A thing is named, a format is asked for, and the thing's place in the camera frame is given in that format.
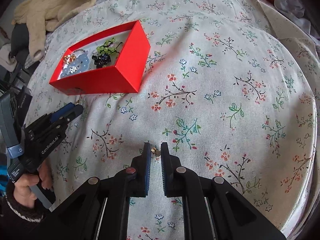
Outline blue bead bracelet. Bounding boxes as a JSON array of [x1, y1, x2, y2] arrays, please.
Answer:
[[60, 53, 90, 79]]

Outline gold ring earrings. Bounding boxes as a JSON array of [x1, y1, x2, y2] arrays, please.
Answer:
[[63, 54, 76, 64]]

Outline green bead ornament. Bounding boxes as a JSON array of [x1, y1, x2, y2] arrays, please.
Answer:
[[96, 37, 123, 55]]

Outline red jewelry box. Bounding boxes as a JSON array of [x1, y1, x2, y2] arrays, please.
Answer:
[[49, 21, 150, 95]]

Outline person's left hand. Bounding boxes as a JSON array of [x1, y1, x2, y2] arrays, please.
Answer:
[[14, 160, 53, 209]]

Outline black small box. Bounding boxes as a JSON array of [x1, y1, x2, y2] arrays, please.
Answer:
[[16, 86, 33, 127]]

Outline beige quilted jacket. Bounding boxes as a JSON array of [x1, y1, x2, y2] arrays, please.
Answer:
[[12, 0, 97, 61]]

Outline floral bed sheet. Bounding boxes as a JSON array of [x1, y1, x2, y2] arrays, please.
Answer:
[[27, 0, 319, 239]]

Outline grey crumpled clothing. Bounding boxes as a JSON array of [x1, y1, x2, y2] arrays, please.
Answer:
[[274, 0, 311, 34]]

